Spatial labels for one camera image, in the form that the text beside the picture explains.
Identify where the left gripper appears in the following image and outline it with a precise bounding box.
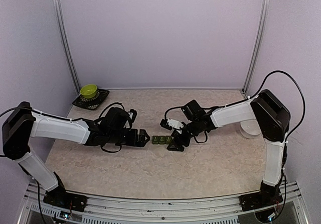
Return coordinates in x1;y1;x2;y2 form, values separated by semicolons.
108;129;150;147

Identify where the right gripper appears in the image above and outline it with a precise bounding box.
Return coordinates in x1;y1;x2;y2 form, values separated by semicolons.
167;119;201;151

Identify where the green pill organizer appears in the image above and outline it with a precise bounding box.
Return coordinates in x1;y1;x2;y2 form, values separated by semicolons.
151;136;173;145

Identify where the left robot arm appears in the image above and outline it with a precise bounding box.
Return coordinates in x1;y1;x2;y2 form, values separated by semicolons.
2;101;150;206

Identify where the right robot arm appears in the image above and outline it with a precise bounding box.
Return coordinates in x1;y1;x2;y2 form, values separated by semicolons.
160;70;306;206

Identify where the black square tray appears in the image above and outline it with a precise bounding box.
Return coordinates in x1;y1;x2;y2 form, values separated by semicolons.
72;89;110;110

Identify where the lime green bowl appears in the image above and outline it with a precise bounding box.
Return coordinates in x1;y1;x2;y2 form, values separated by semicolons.
80;84;98;99

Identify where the white bowl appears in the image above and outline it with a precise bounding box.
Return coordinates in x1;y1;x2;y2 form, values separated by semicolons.
240;120;261;139

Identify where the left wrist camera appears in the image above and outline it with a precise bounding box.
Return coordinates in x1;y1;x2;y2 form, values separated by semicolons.
127;109;137;122

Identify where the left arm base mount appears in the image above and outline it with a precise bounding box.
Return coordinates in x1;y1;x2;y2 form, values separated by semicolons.
43;192;87;212

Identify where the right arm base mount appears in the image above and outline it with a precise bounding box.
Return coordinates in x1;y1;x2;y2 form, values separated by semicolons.
239;192;283;211

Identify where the front aluminium rail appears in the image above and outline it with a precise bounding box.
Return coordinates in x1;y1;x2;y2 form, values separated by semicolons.
17;182;309;224

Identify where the left aluminium frame post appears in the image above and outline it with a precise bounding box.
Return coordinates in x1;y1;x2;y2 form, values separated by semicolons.
53;0;81;94

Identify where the aluminium frame post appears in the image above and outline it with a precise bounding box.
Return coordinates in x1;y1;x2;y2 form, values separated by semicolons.
242;0;270;94
53;0;81;94

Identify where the right aluminium frame post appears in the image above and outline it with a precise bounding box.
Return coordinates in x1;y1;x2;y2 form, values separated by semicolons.
242;0;270;94

